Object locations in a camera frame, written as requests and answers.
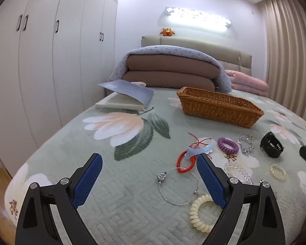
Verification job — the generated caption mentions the pink folded blanket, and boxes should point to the pink folded blanket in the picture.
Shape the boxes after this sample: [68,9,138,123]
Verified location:
[224,69,269,97]

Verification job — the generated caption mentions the silver crystal bracelet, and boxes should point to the silver crystal bracelet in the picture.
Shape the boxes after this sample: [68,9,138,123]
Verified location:
[237,134,254,155]

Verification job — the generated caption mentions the white book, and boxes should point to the white book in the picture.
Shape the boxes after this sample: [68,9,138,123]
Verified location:
[95,93,146,112]

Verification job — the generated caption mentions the clear bead bracelet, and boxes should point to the clear bead bracelet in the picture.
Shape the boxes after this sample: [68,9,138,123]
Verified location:
[224,161,253,184]

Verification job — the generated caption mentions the translucent spiral hair tie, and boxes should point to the translucent spiral hair tie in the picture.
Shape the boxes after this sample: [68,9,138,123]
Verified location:
[270,163,287,182]

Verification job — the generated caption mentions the beige padded headboard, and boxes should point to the beige padded headboard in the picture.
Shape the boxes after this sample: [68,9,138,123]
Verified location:
[141,35,253,77]

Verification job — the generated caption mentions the stacked brown pillows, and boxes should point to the stacked brown pillows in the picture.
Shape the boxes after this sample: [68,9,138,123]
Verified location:
[126,55,221,80]

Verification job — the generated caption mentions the silver bangle with charm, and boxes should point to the silver bangle with charm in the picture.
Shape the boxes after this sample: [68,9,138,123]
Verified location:
[157,167,200,205]

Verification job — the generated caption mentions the purple spiral hair tie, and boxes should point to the purple spiral hair tie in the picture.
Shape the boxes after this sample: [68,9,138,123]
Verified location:
[217,137,239,155]

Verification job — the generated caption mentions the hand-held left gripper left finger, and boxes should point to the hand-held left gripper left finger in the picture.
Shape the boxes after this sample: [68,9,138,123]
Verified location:
[15,153,103,245]

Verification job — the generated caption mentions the bright wall light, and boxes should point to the bright wall light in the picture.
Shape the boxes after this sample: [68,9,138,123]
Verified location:
[164,6,232,33]

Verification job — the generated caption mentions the blue booklet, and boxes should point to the blue booklet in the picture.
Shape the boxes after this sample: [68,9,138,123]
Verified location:
[97,80,155,108]

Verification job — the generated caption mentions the thin red string bracelet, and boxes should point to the thin red string bracelet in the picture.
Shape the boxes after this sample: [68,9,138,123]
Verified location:
[189,133,212,157]

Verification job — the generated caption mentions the white wardrobe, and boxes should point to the white wardrobe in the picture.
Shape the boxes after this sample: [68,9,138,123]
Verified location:
[0,0,120,179]

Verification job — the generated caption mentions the pale blue hair clip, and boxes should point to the pale blue hair clip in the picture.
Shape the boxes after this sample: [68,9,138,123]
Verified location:
[186,143,216,160]

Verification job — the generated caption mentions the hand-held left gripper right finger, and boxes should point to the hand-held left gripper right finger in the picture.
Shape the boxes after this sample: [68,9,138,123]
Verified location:
[196,154,286,245]

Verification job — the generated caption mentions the brown wicker basket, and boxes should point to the brown wicker basket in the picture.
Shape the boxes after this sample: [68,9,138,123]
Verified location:
[177,87,265,128]

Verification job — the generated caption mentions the cream spiral hair tie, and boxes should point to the cream spiral hair tie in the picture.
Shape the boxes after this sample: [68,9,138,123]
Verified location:
[189,194,221,233]

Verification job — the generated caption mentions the beige pleated curtain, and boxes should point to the beige pleated curtain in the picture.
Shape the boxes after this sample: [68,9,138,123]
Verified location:
[255,0,306,123]

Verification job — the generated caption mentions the brown folded quilt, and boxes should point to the brown folded quilt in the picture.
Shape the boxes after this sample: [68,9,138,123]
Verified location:
[122,71,216,92]

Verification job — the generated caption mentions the red braided bracelet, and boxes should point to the red braided bracelet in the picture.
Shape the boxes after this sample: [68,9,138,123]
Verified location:
[177,151,196,173]

